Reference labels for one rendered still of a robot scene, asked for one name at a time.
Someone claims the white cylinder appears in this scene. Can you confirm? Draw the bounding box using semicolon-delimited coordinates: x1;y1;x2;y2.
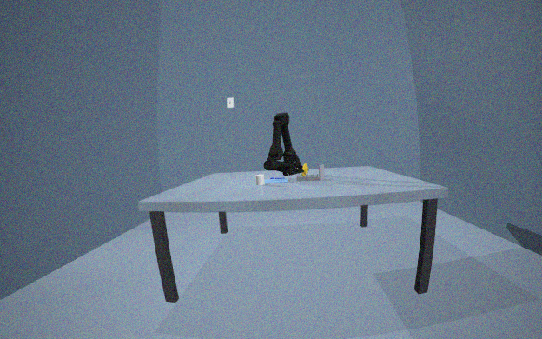
255;175;265;185

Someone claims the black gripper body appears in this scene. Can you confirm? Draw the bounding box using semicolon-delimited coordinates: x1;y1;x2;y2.
279;162;301;176

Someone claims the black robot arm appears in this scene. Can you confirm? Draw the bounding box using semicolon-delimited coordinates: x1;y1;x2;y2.
263;113;300;171

